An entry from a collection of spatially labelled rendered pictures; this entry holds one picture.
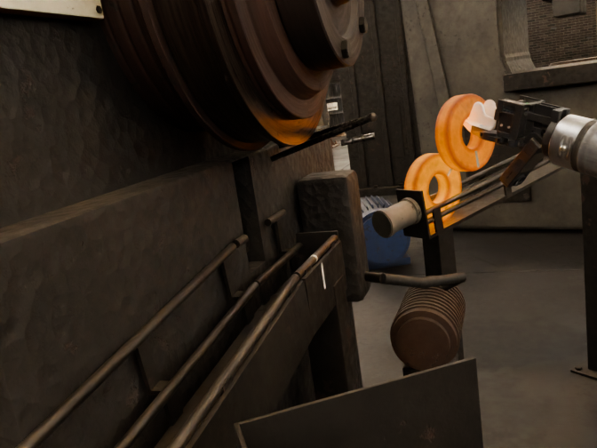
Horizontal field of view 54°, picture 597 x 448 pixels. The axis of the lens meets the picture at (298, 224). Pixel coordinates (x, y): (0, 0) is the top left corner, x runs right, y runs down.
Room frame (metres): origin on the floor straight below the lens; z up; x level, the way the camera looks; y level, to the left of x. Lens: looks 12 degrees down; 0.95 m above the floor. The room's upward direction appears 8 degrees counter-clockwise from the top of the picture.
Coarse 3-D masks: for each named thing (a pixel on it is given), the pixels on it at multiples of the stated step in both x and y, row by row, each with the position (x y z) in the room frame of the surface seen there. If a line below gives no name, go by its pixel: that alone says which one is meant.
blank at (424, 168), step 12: (420, 156) 1.27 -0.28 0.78; (432, 156) 1.26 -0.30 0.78; (420, 168) 1.24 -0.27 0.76; (432, 168) 1.25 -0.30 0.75; (444, 168) 1.28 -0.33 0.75; (408, 180) 1.24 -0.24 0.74; (420, 180) 1.23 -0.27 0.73; (444, 180) 1.29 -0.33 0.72; (456, 180) 1.30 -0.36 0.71; (444, 192) 1.29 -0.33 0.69; (456, 192) 1.29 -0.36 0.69; (432, 204) 1.25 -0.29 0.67; (444, 216) 1.27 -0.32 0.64
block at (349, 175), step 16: (320, 176) 1.05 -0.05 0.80; (336, 176) 1.04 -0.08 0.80; (352, 176) 1.06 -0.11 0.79; (304, 192) 1.05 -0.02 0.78; (320, 192) 1.04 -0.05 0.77; (336, 192) 1.03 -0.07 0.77; (352, 192) 1.04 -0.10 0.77; (304, 208) 1.05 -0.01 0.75; (320, 208) 1.04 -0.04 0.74; (336, 208) 1.03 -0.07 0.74; (352, 208) 1.03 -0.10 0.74; (304, 224) 1.06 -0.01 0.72; (320, 224) 1.04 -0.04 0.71; (336, 224) 1.03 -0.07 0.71; (352, 224) 1.03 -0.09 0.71; (352, 240) 1.03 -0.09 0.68; (352, 256) 1.03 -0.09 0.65; (352, 272) 1.03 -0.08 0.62; (352, 288) 1.03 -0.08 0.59; (368, 288) 1.06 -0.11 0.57
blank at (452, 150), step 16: (464, 96) 1.18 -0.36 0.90; (448, 112) 1.15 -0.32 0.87; (464, 112) 1.17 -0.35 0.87; (448, 128) 1.14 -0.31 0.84; (448, 144) 1.14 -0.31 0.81; (464, 144) 1.16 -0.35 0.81; (480, 144) 1.19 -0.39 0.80; (448, 160) 1.16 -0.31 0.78; (464, 160) 1.16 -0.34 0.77; (480, 160) 1.19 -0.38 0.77
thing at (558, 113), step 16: (496, 112) 1.10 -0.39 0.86; (512, 112) 1.07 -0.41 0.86; (528, 112) 1.06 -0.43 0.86; (544, 112) 1.05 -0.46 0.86; (560, 112) 1.01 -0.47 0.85; (496, 128) 1.10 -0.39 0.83; (512, 128) 1.07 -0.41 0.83; (528, 128) 1.07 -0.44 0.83; (544, 128) 1.04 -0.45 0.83; (512, 144) 1.07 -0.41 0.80; (544, 144) 1.02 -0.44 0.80
